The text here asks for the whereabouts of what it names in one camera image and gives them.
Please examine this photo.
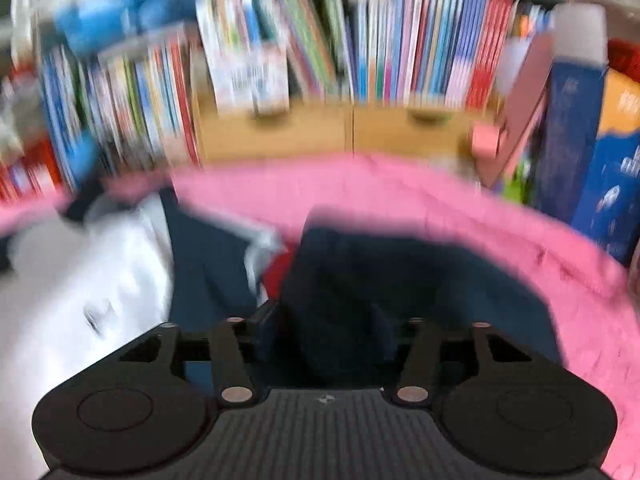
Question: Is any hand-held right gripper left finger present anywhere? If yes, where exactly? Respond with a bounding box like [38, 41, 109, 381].
[119, 302, 282, 408]

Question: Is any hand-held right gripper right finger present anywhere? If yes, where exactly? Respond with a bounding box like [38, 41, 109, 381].
[372, 310, 532, 408]

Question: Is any white and navy jacket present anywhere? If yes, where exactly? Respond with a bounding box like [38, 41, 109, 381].
[0, 187, 566, 441]

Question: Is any pink rabbit-print blanket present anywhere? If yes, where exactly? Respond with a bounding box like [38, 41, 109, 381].
[0, 152, 640, 480]

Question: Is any blue soft object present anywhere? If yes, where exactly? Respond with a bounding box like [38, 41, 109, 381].
[65, 135, 102, 187]

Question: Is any white printed card box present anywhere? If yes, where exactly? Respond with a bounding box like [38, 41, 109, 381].
[206, 44, 292, 114]

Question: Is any blue carton box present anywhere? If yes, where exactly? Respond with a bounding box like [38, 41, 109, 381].
[530, 4, 640, 263]

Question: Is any row of paperback books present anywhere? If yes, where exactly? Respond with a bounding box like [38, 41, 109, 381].
[85, 35, 202, 176]

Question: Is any pink cardboard box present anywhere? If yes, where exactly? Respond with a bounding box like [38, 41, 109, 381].
[472, 35, 557, 189]

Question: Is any red plastic crate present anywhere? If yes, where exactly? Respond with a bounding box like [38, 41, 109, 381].
[0, 140, 66, 202]

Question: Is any row of tall thin books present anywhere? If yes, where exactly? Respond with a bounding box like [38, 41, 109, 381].
[37, 45, 101, 191]

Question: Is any row of pastel-spine books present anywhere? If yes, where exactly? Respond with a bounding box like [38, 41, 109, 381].
[197, 0, 523, 111]

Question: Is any blue plush toy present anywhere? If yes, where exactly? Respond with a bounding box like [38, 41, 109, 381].
[54, 0, 197, 56]

